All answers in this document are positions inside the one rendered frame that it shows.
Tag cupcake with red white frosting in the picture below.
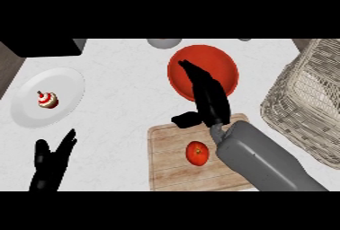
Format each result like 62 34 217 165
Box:
36 90 59 110

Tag white plate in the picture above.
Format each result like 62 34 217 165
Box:
9 66 86 129

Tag red tomato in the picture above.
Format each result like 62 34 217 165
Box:
185 140 210 167

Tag black box appliance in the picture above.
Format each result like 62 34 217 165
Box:
0 38 89 58

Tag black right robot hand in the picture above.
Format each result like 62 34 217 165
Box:
170 59 232 129

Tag wooden cutting board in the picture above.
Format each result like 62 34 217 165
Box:
146 112 259 192

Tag grey round bowl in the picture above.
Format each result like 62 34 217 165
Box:
146 38 182 50

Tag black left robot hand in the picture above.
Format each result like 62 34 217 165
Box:
28 128 78 192

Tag pale wicker basket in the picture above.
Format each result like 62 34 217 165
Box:
259 38 340 171

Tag red plate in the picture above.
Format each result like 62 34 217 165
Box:
166 44 241 102

